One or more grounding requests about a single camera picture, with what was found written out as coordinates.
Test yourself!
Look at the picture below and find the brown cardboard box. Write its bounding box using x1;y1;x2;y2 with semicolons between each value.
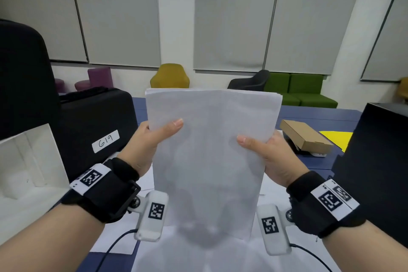
279;119;335;156

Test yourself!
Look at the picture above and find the black camera cable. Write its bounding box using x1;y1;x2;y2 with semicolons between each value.
288;243;334;272
95;229;138;272

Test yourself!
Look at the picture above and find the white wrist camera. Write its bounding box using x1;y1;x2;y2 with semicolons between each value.
256;204;292;256
133;190;170;243

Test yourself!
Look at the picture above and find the black wrist strap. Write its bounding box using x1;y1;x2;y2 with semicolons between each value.
285;171;368;240
60;157;142;224

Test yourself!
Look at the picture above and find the black armchair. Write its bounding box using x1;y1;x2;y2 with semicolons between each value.
227;69;271;92

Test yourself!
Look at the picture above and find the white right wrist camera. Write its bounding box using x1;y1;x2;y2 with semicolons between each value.
256;204;292;256

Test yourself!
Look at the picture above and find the person's right hand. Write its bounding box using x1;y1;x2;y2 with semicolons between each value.
236;130;310;188

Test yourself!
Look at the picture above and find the person's left hand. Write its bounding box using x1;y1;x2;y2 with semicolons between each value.
116;118;185;178

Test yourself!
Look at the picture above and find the yellow folder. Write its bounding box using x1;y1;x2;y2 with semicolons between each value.
319;130;354;153

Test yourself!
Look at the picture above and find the open white box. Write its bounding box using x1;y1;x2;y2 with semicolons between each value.
0;123;71;247

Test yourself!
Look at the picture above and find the large black carrying case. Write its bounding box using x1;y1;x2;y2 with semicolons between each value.
0;19;62;140

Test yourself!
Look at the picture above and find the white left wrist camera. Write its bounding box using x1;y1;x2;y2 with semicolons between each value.
133;190;170;243

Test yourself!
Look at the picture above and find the neat white paper sheaf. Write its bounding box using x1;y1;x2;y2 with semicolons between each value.
144;88;283;241

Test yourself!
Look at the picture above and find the black right wrist strap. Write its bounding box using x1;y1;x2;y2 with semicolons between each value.
285;171;368;240

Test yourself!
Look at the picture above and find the tall purple stool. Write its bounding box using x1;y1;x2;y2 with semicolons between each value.
87;66;113;88

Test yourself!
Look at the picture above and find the green sofa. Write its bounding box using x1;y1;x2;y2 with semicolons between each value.
263;72;339;109

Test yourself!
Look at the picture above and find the pile of white papers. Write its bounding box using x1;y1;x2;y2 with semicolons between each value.
51;131;343;272

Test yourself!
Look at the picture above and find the black right camera cable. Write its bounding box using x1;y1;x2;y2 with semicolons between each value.
288;243;334;272

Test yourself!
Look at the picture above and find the black left wrist strap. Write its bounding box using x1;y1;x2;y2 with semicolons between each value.
60;157;142;224

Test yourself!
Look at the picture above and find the black case with white label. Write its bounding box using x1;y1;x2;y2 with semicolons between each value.
58;86;139;182

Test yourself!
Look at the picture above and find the yellow armchair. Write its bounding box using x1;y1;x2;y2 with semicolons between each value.
150;63;191;89
398;76;408;104

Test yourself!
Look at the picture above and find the black left camera cable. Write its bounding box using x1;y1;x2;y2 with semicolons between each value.
95;229;138;272

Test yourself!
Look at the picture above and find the grey roller blind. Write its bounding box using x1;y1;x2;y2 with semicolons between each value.
263;0;369;76
0;0;89;63
193;0;284;73
360;0;408;83
68;0;161;68

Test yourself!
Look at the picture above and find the black fabric bag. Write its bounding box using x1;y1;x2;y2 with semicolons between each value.
331;102;408;249

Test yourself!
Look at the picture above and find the person's right forearm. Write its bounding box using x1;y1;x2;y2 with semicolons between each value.
320;220;408;272

